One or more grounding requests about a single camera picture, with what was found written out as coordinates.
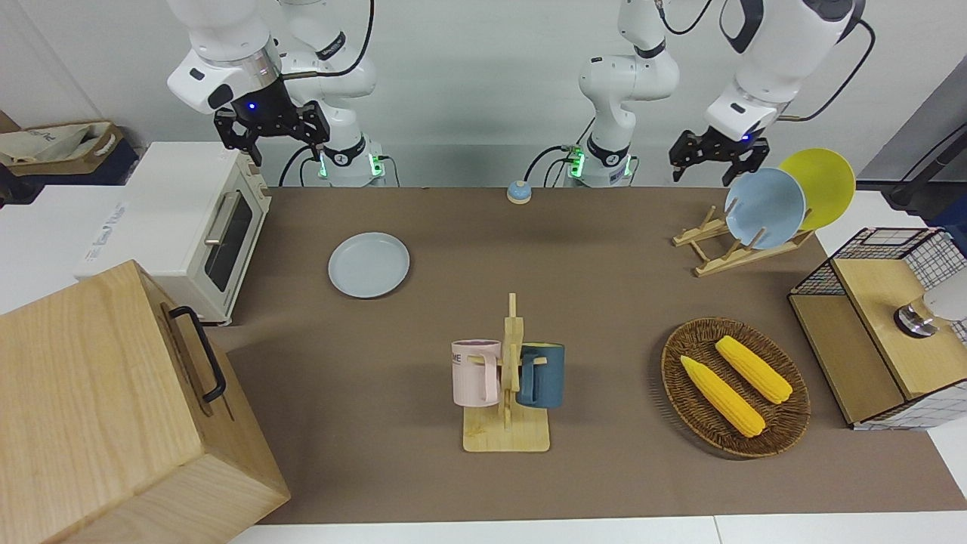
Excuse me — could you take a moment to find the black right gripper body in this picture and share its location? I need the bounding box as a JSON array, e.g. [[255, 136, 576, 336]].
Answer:
[[227, 76, 303, 137]]

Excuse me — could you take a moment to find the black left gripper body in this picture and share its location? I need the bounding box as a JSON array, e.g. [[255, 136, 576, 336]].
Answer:
[[694, 127, 765, 161]]

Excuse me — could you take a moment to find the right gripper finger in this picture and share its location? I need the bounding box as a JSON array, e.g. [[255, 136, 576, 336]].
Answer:
[[298, 101, 332, 149], [214, 110, 263, 168]]

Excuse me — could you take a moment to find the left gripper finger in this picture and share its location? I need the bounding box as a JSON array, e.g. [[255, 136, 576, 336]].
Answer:
[[669, 130, 703, 184], [726, 140, 771, 188]]

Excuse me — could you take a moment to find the gray plate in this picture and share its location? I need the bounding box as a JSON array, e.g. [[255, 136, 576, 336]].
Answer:
[[328, 231, 411, 300]]

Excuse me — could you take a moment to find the light blue plate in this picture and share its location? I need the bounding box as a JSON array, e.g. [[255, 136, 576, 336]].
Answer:
[[724, 168, 807, 251]]

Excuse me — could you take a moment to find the yellow plate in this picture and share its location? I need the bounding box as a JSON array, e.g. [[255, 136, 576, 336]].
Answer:
[[778, 148, 857, 232]]

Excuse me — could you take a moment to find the wooden plate rack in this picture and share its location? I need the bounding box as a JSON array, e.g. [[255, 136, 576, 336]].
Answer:
[[672, 198, 817, 278]]

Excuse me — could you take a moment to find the white toaster oven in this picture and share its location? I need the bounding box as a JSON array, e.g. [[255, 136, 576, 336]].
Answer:
[[74, 141, 272, 326]]

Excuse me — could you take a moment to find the dark blue crate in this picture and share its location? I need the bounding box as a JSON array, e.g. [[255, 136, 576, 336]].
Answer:
[[0, 140, 141, 205]]

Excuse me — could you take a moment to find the cardboard box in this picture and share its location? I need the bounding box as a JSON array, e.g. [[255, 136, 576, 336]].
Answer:
[[0, 121, 125, 178]]

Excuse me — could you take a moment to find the black stand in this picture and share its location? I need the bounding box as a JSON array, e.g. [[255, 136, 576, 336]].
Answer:
[[884, 125, 967, 220]]

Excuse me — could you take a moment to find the white cloth bag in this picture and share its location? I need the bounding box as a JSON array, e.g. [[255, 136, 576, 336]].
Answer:
[[0, 125, 103, 165]]

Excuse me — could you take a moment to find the short yellow corn cob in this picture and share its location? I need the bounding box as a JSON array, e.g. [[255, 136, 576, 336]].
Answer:
[[715, 335, 793, 405]]

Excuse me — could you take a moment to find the white cylinder device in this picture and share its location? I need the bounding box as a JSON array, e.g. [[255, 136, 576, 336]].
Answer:
[[894, 280, 967, 339]]

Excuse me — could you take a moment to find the long yellow corn cob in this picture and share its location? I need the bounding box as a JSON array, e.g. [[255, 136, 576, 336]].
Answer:
[[680, 355, 766, 438]]

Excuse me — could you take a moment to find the dark teal mug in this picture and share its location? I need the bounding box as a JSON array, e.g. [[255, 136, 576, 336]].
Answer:
[[517, 342, 566, 410]]

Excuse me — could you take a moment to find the brown wicker basket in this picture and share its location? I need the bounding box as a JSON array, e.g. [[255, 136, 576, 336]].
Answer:
[[661, 317, 812, 459]]

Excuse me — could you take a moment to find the pink mug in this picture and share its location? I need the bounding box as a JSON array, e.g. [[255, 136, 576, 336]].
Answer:
[[451, 339, 503, 407]]

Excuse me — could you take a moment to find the large wooden box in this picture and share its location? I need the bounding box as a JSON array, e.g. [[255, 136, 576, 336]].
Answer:
[[0, 259, 292, 544]]

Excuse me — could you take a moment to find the brown table mat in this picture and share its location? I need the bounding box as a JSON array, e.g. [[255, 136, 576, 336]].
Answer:
[[204, 187, 967, 526]]

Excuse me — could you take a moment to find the wooden mug tree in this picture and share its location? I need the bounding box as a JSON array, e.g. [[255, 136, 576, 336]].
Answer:
[[462, 293, 551, 453]]

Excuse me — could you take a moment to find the black right base cable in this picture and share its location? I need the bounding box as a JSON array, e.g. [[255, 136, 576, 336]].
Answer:
[[278, 145, 318, 187]]

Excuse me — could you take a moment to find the black base cable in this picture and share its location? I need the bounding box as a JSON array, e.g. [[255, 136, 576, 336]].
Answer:
[[524, 121, 598, 187], [278, 145, 318, 187]]

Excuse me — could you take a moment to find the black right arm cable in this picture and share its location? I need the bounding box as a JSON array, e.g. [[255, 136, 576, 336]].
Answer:
[[281, 0, 376, 80]]

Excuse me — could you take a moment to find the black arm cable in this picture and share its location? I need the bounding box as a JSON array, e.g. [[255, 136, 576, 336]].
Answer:
[[778, 15, 877, 123], [281, 0, 376, 80]]

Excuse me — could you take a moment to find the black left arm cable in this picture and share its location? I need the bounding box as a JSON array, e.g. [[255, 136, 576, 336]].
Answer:
[[778, 15, 877, 123]]

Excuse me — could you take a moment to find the black left base cable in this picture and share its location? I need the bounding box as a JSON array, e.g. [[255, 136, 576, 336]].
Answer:
[[524, 121, 598, 187]]

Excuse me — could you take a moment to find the wire grid storage basket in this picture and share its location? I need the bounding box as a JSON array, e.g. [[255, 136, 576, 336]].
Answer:
[[788, 227, 967, 431]]

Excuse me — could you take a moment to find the black box handle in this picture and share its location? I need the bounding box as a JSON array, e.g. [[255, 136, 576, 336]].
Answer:
[[168, 305, 227, 403]]

